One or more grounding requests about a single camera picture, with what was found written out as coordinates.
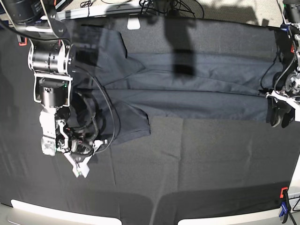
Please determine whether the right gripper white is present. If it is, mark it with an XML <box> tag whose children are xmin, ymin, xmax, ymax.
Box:
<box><xmin>56</xmin><ymin>138</ymin><xmax>108</xmax><ymax>167</ymax></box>

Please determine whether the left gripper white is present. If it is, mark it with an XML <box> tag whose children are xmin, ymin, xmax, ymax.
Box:
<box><xmin>266</xmin><ymin>90</ymin><xmax>300</xmax><ymax>128</ymax></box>

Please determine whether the black t-shirt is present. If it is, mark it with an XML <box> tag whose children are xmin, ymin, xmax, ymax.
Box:
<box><xmin>72</xmin><ymin>26</ymin><xmax>283</xmax><ymax>144</ymax></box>

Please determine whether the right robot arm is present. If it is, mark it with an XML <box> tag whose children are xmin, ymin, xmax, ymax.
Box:
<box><xmin>1</xmin><ymin>0</ymin><xmax>111</xmax><ymax>177</ymax></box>

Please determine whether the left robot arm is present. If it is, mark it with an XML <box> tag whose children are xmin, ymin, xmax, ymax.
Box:
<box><xmin>262</xmin><ymin>0</ymin><xmax>300</xmax><ymax>128</ymax></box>

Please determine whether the blue clamp top right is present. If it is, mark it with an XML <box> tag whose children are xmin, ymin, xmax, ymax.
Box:
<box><xmin>280</xmin><ymin>22</ymin><xmax>290</xmax><ymax>32</ymax></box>

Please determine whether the orange blue clamp bottom right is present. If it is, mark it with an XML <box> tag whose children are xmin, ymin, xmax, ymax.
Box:
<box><xmin>279</xmin><ymin>187</ymin><xmax>297</xmax><ymax>225</ymax></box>

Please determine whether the orange clamp top left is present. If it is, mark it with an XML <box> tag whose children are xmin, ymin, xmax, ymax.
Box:
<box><xmin>17</xmin><ymin>35</ymin><xmax>27</xmax><ymax>46</ymax></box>

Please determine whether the white tab on table edge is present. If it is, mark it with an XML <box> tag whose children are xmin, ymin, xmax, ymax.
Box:
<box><xmin>127</xmin><ymin>14</ymin><xmax>141</xmax><ymax>30</ymax></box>

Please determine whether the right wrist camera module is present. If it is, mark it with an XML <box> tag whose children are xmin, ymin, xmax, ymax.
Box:
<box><xmin>72</xmin><ymin>164</ymin><xmax>90</xmax><ymax>178</ymax></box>

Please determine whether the aluminium frame rail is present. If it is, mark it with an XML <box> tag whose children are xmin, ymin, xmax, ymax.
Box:
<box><xmin>57</xmin><ymin>3</ymin><xmax>141</xmax><ymax>20</ymax></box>

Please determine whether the black cable bundle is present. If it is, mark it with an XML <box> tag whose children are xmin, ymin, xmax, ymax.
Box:
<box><xmin>138</xmin><ymin>0</ymin><xmax>204</xmax><ymax>18</ymax></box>

